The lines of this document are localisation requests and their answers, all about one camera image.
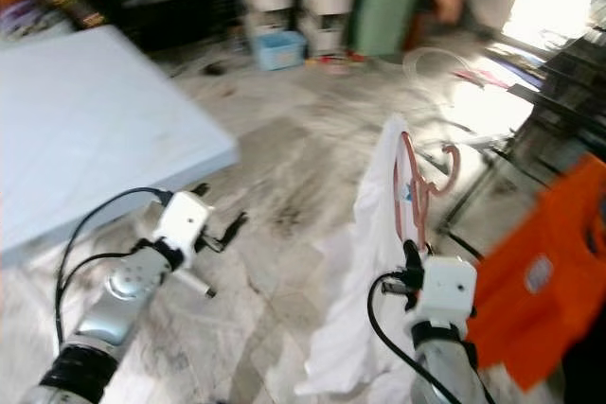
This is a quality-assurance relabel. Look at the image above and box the white pink shirt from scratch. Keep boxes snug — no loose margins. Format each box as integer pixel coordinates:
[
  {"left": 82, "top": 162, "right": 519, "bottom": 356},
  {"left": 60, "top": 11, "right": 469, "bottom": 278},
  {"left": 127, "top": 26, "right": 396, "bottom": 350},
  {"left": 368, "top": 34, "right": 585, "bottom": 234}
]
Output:
[{"left": 294, "top": 115, "right": 432, "bottom": 400}]

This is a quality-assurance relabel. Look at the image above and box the pink red plastic hanger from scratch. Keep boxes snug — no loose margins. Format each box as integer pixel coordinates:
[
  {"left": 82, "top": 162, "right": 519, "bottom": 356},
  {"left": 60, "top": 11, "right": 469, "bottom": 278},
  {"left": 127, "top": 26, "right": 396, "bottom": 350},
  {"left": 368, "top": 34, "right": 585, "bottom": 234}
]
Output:
[{"left": 393, "top": 132, "right": 463, "bottom": 254}]

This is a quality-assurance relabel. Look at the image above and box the white plastic folding table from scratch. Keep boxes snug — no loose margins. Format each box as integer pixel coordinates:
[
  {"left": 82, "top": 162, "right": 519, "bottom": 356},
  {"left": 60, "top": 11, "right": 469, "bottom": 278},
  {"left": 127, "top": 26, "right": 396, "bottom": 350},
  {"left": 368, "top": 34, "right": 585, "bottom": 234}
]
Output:
[{"left": 0, "top": 26, "right": 240, "bottom": 268}]

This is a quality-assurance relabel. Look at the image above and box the orange shirt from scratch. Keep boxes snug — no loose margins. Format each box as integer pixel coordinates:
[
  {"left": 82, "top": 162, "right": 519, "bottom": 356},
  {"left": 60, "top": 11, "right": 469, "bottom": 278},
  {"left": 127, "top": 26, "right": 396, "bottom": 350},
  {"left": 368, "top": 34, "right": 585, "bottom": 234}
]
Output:
[{"left": 464, "top": 153, "right": 606, "bottom": 394}]

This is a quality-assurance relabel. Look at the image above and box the light blue plastic bin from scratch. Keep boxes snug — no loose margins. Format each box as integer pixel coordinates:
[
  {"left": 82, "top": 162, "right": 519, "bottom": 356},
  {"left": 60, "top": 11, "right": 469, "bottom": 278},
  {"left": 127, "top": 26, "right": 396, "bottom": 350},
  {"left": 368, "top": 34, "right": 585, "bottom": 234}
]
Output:
[{"left": 251, "top": 30, "right": 309, "bottom": 72}]

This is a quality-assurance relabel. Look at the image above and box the black clothes drying rack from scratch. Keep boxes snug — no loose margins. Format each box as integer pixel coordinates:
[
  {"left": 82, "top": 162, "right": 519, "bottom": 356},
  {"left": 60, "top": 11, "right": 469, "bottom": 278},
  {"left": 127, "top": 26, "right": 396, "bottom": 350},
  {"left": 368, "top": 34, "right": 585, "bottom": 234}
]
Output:
[{"left": 440, "top": 30, "right": 606, "bottom": 235}]

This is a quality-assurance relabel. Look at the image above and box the green laundry basket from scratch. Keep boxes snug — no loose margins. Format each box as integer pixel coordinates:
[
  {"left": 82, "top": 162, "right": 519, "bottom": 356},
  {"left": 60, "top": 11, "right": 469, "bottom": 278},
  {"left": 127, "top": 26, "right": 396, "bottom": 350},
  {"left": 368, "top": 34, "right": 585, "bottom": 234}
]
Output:
[{"left": 348, "top": 0, "right": 422, "bottom": 60}]

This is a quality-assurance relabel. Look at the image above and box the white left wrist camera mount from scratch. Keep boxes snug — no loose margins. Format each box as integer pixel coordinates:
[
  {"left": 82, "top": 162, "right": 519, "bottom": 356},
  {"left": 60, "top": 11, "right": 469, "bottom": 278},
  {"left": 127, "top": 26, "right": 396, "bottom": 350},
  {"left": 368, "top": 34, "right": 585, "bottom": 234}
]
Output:
[{"left": 154, "top": 191, "right": 214, "bottom": 255}]

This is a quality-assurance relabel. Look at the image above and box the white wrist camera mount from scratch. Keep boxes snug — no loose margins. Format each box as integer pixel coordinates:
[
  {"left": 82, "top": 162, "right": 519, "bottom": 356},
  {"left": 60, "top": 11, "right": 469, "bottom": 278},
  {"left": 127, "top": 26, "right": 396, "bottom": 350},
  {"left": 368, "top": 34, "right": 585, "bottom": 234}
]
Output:
[
  {"left": 154, "top": 191, "right": 214, "bottom": 255},
  {"left": 417, "top": 255, "right": 477, "bottom": 329}
]

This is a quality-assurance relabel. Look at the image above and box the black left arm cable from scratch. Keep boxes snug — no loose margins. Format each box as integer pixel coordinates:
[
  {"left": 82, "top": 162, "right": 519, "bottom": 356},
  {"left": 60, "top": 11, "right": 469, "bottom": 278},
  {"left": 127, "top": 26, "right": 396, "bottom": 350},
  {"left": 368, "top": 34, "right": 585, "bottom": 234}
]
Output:
[
  {"left": 60, "top": 253, "right": 138, "bottom": 329},
  {"left": 54, "top": 186, "right": 173, "bottom": 348}
]

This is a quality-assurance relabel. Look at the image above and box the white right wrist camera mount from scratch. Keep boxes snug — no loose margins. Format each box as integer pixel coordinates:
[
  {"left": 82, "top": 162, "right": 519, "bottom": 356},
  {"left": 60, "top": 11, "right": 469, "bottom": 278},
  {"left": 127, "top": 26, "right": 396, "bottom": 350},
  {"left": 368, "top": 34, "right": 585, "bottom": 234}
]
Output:
[{"left": 417, "top": 255, "right": 477, "bottom": 329}]

